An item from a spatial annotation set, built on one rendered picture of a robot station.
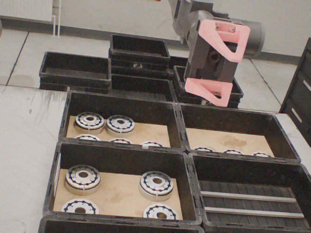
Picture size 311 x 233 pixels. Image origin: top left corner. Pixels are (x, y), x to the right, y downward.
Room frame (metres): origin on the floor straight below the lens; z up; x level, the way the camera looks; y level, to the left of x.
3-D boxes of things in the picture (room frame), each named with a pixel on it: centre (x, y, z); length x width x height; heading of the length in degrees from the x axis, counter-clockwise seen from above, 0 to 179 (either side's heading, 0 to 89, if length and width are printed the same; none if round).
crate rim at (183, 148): (1.13, 0.10, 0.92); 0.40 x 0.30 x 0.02; 101
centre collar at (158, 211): (0.79, -0.08, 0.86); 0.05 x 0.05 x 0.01
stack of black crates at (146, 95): (2.18, 0.12, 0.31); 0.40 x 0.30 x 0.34; 102
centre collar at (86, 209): (0.74, 0.14, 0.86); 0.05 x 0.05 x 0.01
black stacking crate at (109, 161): (0.83, 0.05, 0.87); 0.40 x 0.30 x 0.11; 101
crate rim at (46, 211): (0.83, 0.05, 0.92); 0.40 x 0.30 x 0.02; 101
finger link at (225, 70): (0.50, -0.07, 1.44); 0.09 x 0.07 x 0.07; 11
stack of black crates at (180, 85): (2.27, -0.28, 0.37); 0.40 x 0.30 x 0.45; 102
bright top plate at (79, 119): (1.18, 0.22, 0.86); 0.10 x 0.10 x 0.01
